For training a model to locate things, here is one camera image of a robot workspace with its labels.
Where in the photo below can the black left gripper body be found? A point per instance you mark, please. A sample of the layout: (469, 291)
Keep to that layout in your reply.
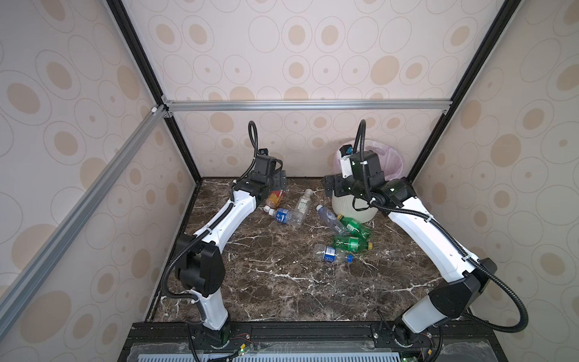
(274, 184)

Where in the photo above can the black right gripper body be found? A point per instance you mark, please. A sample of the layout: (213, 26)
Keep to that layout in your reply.
(345, 185)

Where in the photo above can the orange red label bottle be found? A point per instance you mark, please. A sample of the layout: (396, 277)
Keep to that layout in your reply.
(274, 199)

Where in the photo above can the clear bottle blue label white cap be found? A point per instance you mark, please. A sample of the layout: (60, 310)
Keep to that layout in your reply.
(285, 216)

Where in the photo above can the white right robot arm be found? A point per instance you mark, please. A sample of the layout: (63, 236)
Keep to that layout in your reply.
(462, 282)

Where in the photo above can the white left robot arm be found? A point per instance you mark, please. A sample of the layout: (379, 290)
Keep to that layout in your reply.
(198, 264)

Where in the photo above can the pink bin liner bag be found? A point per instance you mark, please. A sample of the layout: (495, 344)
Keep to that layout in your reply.
(391, 160)

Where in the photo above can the white waste bin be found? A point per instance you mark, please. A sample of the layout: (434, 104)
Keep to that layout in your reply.
(356, 209)

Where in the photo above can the clear bottle green white label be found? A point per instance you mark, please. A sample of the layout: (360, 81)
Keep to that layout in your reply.
(304, 205)

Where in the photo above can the green bottle upper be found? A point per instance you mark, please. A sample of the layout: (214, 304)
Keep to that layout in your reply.
(355, 227)

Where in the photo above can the clear bottle purple tint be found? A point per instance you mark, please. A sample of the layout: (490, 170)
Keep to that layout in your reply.
(330, 220)

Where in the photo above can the green bottle yellow cap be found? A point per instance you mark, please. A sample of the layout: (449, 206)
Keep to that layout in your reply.
(352, 244)

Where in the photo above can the small crushed bottle blue cap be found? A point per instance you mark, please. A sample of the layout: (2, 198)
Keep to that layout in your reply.
(332, 255)

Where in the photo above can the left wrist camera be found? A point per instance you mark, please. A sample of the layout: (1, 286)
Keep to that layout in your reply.
(263, 161)

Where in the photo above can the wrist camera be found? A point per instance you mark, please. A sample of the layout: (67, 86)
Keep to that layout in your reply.
(263, 161)
(346, 152)

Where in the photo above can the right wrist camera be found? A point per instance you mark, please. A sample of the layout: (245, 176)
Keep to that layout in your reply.
(346, 152)

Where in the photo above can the horizontal aluminium rail back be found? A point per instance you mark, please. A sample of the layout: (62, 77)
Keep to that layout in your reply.
(307, 105)

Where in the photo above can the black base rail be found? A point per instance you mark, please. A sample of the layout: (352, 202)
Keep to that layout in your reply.
(307, 341)

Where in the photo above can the aluminium rail left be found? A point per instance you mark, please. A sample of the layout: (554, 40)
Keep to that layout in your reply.
(43, 263)

